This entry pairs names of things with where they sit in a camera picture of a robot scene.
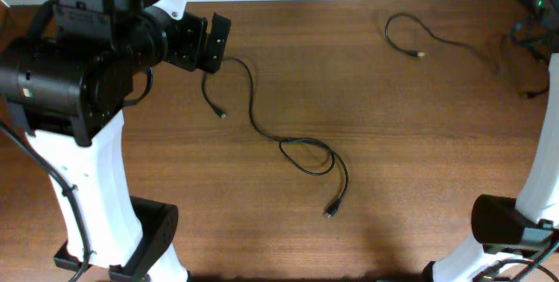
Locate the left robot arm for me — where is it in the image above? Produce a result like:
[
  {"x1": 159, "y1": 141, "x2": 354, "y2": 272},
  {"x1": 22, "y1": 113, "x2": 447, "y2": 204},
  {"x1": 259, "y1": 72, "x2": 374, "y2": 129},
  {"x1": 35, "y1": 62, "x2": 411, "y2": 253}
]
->
[{"x1": 1, "y1": 0, "x2": 231, "y2": 281}]

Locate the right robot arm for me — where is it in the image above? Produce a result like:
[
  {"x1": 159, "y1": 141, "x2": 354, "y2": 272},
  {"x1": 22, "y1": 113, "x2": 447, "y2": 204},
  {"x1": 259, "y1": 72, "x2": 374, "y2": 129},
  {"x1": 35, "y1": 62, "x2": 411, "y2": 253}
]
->
[{"x1": 418, "y1": 0, "x2": 558, "y2": 282}]

